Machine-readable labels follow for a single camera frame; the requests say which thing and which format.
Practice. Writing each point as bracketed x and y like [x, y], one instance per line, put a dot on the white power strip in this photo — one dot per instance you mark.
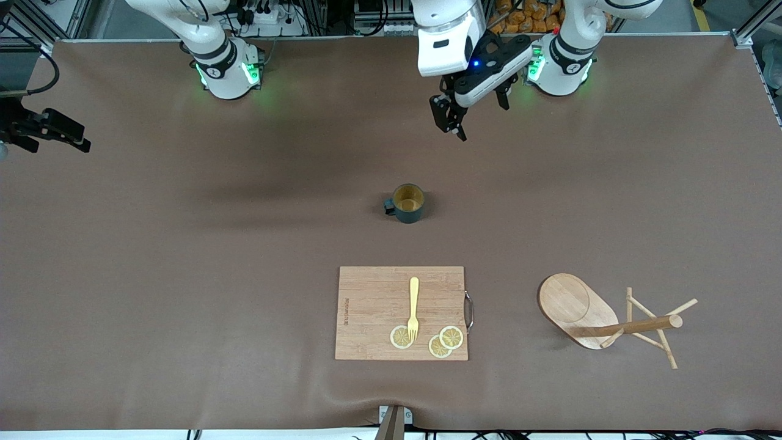
[269, 17]

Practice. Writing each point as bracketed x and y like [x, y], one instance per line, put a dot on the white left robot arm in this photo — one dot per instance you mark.
[568, 67]

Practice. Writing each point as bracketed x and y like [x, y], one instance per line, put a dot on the yellow plastic fork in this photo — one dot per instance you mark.
[414, 299]

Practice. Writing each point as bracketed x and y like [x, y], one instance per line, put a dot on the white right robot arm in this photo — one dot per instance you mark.
[226, 79]

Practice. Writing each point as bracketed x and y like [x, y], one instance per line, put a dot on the lemon slice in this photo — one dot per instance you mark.
[437, 349]
[452, 337]
[398, 337]

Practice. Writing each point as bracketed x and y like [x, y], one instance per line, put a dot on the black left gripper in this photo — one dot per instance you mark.
[444, 107]

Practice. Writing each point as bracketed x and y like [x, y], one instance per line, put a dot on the orange snack bag pile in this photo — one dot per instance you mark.
[544, 24]

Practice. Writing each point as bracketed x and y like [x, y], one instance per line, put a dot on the brown table cover mat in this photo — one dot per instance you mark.
[183, 275]

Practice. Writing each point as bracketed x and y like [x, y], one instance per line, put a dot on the teal mug yellow inside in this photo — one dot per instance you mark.
[408, 215]

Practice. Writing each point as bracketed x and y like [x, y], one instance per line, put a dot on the aluminium profile bracket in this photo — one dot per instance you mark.
[394, 425]

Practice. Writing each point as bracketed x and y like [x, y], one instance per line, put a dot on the aluminium frame strut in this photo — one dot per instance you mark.
[742, 38]
[46, 49]

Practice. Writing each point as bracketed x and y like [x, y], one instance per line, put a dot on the white terminal strip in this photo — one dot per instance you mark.
[385, 28]

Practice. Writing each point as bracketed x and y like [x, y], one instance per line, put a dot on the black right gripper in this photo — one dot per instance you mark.
[18, 125]

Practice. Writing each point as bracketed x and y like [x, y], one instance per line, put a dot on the wooden mug rack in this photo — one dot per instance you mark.
[568, 302]

